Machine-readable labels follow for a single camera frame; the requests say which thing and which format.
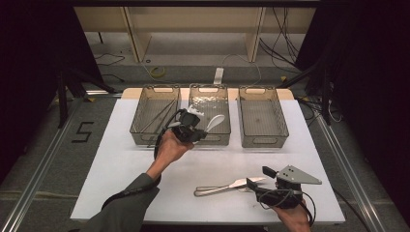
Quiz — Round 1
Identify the grey plastic basket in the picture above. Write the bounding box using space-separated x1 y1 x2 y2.
129 84 182 147
237 85 290 149
186 82 232 147

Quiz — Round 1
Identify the bundle of black cables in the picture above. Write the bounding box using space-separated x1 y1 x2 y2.
259 8 301 66

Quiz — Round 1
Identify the beige wooden shelf unit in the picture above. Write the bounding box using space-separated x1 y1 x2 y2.
75 6 317 64

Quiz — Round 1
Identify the black floor cable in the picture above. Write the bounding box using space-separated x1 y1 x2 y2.
96 52 126 67

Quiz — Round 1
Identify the white floor cable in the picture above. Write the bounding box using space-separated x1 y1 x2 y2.
221 52 263 86

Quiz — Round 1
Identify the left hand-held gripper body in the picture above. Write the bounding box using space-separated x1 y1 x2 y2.
167 106 205 143

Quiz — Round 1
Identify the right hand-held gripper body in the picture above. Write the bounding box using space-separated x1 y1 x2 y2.
255 164 323 209

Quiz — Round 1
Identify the yellow tape roll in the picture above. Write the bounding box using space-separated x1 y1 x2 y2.
149 66 167 79

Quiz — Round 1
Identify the right hand-held gripper cable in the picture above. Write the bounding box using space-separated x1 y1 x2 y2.
257 188 317 227

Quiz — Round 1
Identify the person's left hand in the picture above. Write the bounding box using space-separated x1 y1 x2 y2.
154 130 195 173

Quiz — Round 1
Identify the person's right hand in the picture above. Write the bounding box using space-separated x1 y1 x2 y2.
274 199 312 232

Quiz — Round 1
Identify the black curtain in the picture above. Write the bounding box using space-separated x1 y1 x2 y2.
0 0 105 182
296 0 410 223

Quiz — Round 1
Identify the black metal stand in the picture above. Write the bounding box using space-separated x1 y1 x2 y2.
56 69 119 130
278 61 333 127

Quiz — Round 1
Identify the aluminium floor rail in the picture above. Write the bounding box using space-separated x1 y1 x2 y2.
313 112 388 232
0 96 85 232

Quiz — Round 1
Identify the left hand-held gripper cable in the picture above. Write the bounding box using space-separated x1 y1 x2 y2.
101 109 182 211

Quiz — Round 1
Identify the white ceramic spoon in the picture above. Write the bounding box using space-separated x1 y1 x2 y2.
204 114 226 133

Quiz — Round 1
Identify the white table cover sheet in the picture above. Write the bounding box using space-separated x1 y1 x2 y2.
70 98 346 225

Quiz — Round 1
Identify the white power strip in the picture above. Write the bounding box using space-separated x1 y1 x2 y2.
213 67 224 85

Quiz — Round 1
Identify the hand-held gripper cable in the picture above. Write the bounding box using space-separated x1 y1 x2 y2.
101 109 182 211
257 188 317 227

